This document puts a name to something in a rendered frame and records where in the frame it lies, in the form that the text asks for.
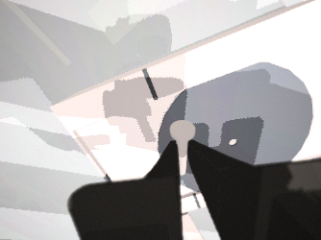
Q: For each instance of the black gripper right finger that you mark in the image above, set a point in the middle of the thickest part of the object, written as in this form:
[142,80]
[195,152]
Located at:
[238,195]

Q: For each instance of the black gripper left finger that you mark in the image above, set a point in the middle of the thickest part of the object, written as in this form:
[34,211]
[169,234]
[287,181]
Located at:
[155,198]

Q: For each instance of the grey metal disc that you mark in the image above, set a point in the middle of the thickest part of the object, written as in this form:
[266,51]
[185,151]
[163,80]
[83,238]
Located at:
[265,107]

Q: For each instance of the white headed pin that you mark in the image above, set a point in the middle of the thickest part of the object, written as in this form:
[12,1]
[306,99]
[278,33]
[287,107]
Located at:
[182,131]

